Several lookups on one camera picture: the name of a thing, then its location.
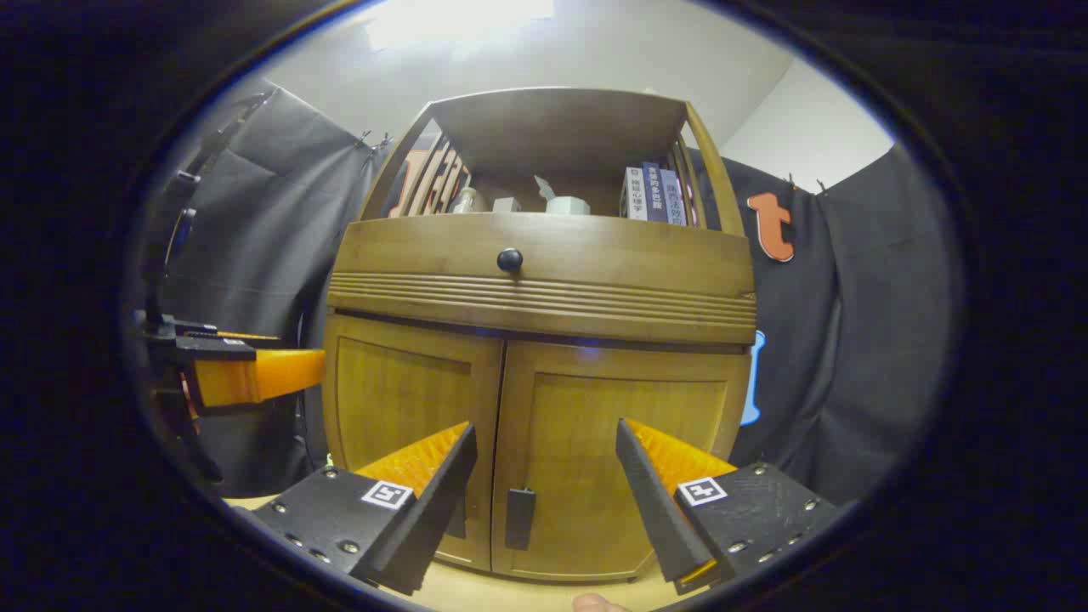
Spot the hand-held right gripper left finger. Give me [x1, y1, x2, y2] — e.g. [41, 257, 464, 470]
[251, 421, 479, 598]

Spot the white book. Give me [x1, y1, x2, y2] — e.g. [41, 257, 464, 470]
[623, 167, 649, 222]

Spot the wooden double-door shoe cabinet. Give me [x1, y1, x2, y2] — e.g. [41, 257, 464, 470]
[323, 87, 757, 584]

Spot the wooden cabinet drawer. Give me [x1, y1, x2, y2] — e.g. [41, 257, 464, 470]
[327, 212, 757, 345]

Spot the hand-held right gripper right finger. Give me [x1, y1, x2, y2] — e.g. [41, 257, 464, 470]
[615, 416, 841, 596]

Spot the white tissue holder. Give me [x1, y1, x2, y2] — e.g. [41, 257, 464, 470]
[534, 175, 592, 217]

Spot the black backdrop cloth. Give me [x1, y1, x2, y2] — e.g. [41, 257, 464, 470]
[161, 81, 966, 507]

